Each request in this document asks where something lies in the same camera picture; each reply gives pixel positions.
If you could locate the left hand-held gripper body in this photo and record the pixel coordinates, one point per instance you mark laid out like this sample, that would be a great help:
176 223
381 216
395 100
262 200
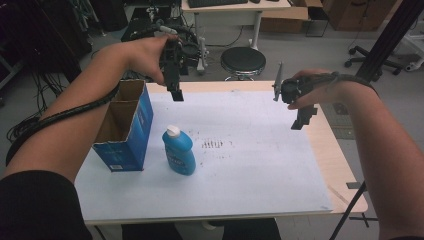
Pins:
173 60

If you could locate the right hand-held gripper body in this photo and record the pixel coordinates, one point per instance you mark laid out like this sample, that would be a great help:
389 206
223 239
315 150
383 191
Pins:
293 90

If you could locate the blue cardboard box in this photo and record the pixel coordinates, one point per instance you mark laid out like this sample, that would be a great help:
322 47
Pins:
133 133

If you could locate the blue bottle with white cap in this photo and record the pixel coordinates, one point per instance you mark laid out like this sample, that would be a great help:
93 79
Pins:
180 153

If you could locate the person's right hand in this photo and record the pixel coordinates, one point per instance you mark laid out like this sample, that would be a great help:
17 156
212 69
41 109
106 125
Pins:
321 88

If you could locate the person's left hand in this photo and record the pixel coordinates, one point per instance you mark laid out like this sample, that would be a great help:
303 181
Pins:
143 55

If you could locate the black round stool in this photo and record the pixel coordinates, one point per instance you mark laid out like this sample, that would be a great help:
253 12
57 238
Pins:
243 61

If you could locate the brown cardboard box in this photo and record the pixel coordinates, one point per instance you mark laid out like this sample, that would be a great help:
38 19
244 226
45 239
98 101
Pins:
283 20

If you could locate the black keyboard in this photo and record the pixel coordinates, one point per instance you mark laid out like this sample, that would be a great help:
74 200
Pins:
216 2

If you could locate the white desk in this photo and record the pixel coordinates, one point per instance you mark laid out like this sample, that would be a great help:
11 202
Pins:
233 15

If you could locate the white paper mat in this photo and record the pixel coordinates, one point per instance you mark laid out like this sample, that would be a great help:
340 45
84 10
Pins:
240 166

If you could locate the black office chair base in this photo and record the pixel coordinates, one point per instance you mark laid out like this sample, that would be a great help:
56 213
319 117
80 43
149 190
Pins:
373 61

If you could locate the thin black stand leg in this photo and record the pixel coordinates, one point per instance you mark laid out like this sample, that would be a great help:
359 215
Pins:
348 210

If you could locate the brown wooden cabinet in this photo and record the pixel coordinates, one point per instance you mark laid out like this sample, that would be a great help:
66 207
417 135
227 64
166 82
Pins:
360 13

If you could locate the black metal stand pole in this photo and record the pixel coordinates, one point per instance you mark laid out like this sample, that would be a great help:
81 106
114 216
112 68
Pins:
390 36

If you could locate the person's black trousers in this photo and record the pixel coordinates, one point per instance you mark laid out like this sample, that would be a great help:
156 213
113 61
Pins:
240 230

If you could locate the person's black sleeve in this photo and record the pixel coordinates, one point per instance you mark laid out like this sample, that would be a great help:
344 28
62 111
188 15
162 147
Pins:
36 206

